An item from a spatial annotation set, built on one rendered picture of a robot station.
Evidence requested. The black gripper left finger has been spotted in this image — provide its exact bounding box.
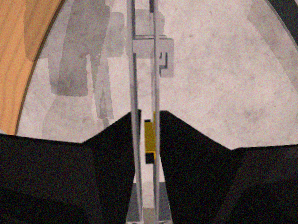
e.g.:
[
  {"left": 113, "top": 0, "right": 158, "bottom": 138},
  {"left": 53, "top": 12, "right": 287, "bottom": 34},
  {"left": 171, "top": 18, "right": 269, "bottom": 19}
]
[{"left": 0, "top": 112, "right": 136, "bottom": 224}]

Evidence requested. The wooden board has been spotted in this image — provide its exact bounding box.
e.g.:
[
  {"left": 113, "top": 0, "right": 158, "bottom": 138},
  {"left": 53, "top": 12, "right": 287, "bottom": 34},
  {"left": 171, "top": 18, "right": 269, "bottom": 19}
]
[{"left": 0, "top": 0, "right": 65, "bottom": 136}]

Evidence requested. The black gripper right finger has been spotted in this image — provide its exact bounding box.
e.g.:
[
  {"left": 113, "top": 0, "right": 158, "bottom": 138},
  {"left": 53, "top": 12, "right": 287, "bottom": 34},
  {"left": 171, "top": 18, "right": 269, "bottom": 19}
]
[{"left": 160, "top": 111, "right": 298, "bottom": 224}]

